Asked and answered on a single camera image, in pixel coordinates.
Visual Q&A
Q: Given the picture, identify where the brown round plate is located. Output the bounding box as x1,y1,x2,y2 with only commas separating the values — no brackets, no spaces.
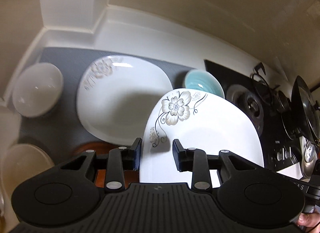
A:
71,141,139,188

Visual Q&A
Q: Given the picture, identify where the white square floral plate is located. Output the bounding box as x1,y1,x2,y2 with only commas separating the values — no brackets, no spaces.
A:
139,89,264,184

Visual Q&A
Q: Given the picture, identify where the turquoise ceramic bowl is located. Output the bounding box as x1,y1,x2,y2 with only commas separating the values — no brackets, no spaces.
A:
183,69,225,98

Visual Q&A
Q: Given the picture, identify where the white round bowl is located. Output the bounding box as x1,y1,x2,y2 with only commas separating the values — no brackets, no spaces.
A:
12,62,64,118

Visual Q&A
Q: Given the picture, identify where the person's right hand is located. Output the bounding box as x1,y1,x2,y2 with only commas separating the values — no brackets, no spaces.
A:
297,212,320,228

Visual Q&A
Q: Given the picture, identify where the stainless steel kettle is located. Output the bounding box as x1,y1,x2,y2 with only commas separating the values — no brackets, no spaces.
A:
301,140,318,179

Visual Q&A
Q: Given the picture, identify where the white square plate on mat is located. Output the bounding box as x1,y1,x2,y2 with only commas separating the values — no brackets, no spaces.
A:
76,55,172,146

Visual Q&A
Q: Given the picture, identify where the grey table mat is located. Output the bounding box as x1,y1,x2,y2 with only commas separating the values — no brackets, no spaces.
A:
19,48,189,163

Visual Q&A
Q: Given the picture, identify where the black wok with lid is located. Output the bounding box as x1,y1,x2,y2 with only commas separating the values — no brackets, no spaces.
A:
291,76,319,146

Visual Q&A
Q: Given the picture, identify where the black gas stove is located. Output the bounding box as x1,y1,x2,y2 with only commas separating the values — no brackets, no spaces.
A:
204,60,303,171

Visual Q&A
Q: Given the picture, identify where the beige round plate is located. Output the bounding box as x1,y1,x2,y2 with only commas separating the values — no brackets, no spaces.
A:
1,144,54,197

